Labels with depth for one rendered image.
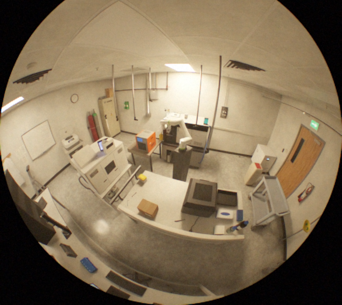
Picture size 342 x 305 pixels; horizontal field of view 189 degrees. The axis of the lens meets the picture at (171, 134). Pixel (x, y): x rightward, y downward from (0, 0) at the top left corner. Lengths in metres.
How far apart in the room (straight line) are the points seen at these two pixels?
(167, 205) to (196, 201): 0.45
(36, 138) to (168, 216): 4.22
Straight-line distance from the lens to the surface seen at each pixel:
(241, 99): 3.74
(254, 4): 0.62
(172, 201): 1.60
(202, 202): 1.32
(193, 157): 3.00
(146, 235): 2.40
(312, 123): 3.41
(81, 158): 1.67
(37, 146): 4.37
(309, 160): 3.39
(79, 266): 1.94
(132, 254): 2.46
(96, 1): 0.62
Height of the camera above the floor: 2.36
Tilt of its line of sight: 28 degrees down
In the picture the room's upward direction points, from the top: 2 degrees clockwise
